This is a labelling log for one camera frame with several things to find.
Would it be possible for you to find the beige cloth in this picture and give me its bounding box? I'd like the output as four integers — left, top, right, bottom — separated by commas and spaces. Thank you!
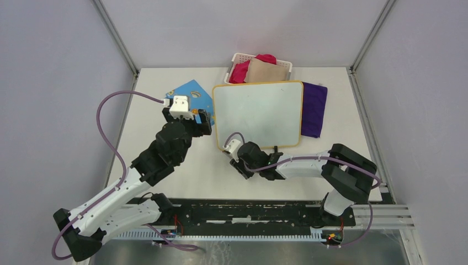
244, 59, 289, 83

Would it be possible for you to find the red cloth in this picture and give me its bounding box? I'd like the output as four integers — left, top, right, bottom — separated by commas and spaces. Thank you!
228, 54, 277, 84

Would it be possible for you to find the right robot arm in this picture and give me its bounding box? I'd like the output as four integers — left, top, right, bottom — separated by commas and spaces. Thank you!
223, 140, 381, 225

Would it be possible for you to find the purple cloth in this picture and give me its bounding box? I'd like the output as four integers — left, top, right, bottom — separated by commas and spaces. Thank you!
301, 82, 328, 138

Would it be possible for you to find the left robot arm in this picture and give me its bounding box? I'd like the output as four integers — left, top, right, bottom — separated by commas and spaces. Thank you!
51, 107, 212, 262

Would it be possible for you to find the yellow framed whiteboard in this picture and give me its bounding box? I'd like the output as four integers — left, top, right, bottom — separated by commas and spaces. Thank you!
212, 81, 304, 149

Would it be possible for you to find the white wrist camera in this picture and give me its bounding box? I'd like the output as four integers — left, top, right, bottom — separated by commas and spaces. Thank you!
224, 139, 243, 155
169, 96, 194, 120

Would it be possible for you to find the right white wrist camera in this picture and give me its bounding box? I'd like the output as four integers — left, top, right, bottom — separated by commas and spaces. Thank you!
224, 139, 243, 155

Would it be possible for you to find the white plastic basket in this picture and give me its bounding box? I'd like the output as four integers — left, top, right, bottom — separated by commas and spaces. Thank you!
224, 53, 292, 84

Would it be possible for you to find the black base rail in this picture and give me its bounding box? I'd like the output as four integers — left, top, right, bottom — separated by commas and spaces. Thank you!
152, 198, 356, 236

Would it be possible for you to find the white comb cable duct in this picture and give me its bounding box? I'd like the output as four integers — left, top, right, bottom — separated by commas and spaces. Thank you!
114, 228, 326, 243

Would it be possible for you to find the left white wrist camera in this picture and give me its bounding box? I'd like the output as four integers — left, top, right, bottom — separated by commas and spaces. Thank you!
169, 96, 194, 120

